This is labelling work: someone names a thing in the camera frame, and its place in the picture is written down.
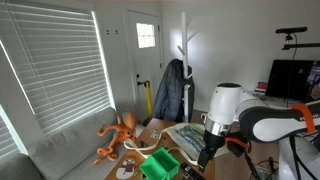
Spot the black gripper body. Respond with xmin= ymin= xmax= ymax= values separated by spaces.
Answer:
xmin=202 ymin=129 xmax=227 ymax=158

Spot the green plastic storage box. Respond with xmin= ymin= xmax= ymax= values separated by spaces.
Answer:
xmin=139 ymin=147 xmax=181 ymax=180

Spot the black remote control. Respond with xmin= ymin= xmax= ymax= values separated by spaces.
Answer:
xmin=180 ymin=162 xmax=205 ymax=180

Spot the white printed tote bag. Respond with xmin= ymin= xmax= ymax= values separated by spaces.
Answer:
xmin=123 ymin=122 xmax=231 ymax=167

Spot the small white sticker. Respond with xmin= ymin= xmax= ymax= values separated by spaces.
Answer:
xmin=149 ymin=129 xmax=161 ymax=140

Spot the dark padded jacket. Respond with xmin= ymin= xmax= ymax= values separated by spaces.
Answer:
xmin=152 ymin=58 xmax=195 ymax=124

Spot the snowman sticker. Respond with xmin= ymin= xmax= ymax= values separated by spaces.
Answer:
xmin=114 ymin=156 xmax=138 ymax=180

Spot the yellow stick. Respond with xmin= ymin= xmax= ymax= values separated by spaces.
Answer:
xmin=144 ymin=80 xmax=154 ymax=118

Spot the orange octopus plush toy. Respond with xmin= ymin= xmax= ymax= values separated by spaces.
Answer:
xmin=93 ymin=109 xmax=138 ymax=166

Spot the black laptop screen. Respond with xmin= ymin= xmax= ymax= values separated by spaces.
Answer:
xmin=264 ymin=59 xmax=320 ymax=104

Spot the white door with window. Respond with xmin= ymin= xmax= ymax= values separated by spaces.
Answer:
xmin=124 ymin=8 xmax=164 ymax=126

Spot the white coat rack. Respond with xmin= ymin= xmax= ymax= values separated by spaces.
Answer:
xmin=176 ymin=11 xmax=199 ymax=124

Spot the grey sofa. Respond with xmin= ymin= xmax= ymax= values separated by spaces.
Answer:
xmin=0 ymin=106 xmax=146 ymax=180

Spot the large white window blind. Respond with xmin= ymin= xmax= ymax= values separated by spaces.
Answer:
xmin=0 ymin=1 xmax=113 ymax=136

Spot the small white window blind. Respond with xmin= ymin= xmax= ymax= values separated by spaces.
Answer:
xmin=0 ymin=103 xmax=29 ymax=161

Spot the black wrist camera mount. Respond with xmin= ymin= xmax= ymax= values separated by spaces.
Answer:
xmin=226 ymin=131 xmax=252 ymax=158

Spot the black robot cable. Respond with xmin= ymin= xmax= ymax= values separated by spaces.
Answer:
xmin=244 ymin=150 xmax=261 ymax=180

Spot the orange strap on arm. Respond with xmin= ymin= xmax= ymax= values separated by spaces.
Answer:
xmin=290 ymin=103 xmax=317 ymax=134

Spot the black camera on boom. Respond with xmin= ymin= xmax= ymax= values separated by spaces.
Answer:
xmin=275 ymin=26 xmax=320 ymax=52

